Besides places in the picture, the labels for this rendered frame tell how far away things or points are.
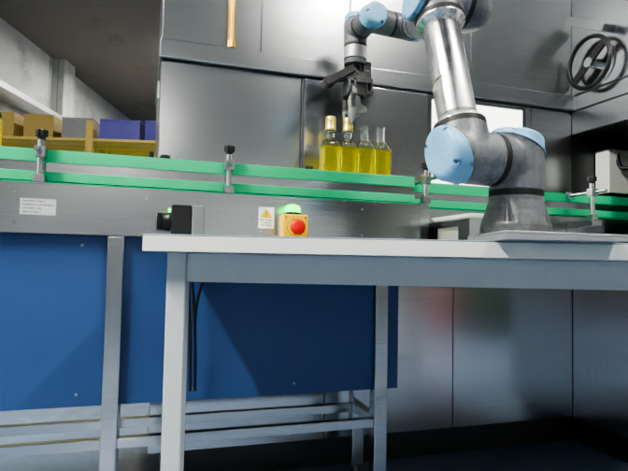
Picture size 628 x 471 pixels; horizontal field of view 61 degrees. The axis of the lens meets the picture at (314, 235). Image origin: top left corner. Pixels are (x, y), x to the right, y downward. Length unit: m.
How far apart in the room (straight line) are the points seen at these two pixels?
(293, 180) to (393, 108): 0.60
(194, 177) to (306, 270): 0.49
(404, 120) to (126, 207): 1.04
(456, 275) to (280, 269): 0.37
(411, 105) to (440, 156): 0.87
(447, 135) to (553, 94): 1.30
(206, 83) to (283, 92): 0.26
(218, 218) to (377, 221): 0.46
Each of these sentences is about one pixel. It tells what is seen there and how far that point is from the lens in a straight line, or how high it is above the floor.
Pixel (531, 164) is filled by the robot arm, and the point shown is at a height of 0.91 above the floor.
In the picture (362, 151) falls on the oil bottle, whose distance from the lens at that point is 1.72.
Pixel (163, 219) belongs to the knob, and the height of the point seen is 0.80.
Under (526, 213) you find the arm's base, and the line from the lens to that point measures 1.20.
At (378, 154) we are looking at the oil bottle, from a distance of 1.75.
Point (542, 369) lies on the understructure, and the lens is 2.33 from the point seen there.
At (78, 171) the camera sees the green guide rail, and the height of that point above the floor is 0.92.
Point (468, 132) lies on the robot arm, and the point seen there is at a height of 0.97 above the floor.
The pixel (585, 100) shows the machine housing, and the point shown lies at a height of 1.36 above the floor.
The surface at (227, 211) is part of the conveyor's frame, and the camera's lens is 1.45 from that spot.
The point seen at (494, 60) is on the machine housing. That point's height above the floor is 1.50.
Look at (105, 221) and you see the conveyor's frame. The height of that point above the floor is 0.79.
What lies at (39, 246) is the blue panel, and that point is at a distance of 1.47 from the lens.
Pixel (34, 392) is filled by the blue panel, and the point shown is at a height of 0.37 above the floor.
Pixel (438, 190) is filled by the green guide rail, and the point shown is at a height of 0.94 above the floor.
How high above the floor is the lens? 0.70
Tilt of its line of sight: 3 degrees up
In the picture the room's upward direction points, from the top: 1 degrees clockwise
